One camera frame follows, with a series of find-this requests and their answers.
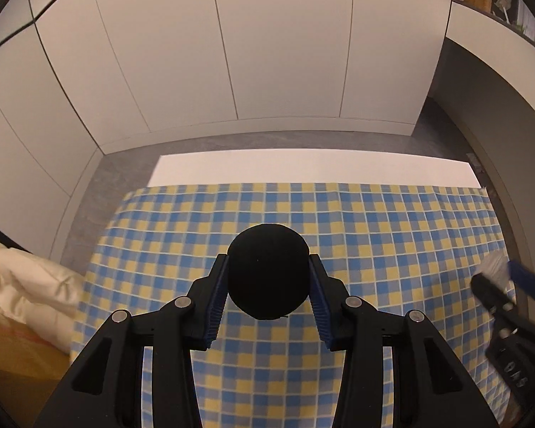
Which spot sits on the black round puff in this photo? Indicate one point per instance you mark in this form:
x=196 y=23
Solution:
x=268 y=271

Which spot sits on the brown cardboard box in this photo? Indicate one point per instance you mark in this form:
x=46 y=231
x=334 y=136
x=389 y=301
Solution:
x=30 y=369

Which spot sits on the cream padded armchair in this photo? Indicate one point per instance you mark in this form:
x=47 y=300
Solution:
x=41 y=294

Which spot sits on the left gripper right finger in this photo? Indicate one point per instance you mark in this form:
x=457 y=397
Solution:
x=431 y=386

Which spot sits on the white counter shelf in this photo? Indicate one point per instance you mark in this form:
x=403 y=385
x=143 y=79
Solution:
x=502 y=49

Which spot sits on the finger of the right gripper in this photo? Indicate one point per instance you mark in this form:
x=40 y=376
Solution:
x=522 y=277
x=493 y=299

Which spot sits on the clear round plastic jar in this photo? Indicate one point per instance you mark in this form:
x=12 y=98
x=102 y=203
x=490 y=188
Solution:
x=494 y=266

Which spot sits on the white table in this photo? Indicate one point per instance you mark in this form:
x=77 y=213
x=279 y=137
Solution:
x=310 y=166

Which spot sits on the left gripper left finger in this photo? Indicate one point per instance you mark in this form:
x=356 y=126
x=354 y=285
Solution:
x=102 y=387

